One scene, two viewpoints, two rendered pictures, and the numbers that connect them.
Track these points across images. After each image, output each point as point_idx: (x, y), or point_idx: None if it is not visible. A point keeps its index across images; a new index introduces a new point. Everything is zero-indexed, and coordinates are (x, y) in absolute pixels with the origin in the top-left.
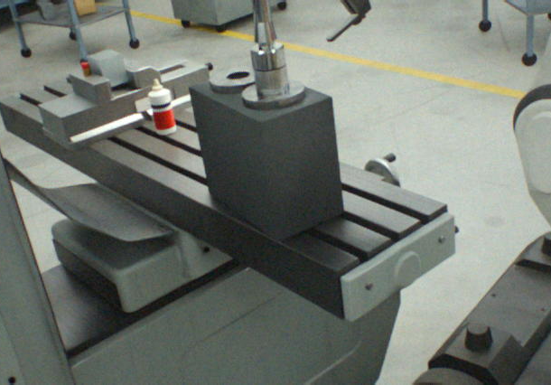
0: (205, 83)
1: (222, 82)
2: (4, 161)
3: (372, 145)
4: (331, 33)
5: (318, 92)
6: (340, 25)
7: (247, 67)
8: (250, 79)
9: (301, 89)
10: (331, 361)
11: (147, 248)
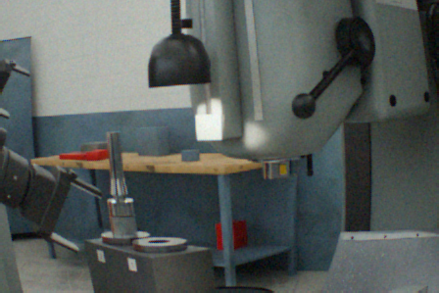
0: (194, 249)
1: (170, 238)
2: (352, 241)
3: None
4: (72, 244)
5: (92, 241)
6: (62, 239)
7: (152, 245)
8: (145, 239)
9: (103, 233)
10: None
11: None
